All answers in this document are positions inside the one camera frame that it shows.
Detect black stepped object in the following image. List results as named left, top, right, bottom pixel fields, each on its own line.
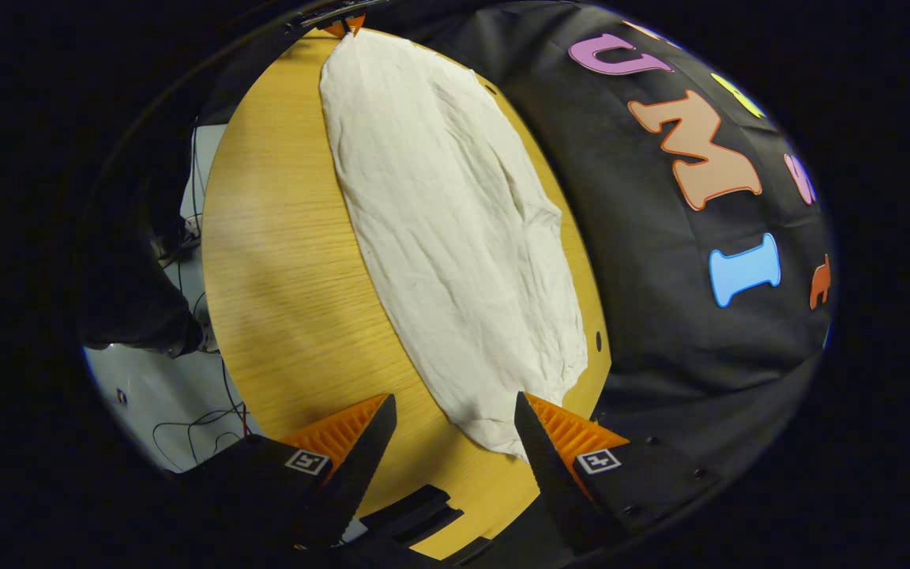
left=359, top=484, right=465, bottom=548

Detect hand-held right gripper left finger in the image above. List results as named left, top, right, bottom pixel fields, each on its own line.
left=173, top=394, right=398, bottom=552

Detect person's dark clothing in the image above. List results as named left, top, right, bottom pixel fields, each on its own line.
left=78, top=103, right=205, bottom=358

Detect white jeans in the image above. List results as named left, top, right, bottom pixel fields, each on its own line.
left=318, top=29, right=589, bottom=460

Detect black backdrop cloth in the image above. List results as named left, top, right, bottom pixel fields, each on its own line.
left=210, top=0, right=835, bottom=491

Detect black floor cable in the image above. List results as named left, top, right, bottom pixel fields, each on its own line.
left=151, top=348, right=254, bottom=471

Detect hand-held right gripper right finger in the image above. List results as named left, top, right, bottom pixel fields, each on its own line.
left=513, top=391, right=723, bottom=554

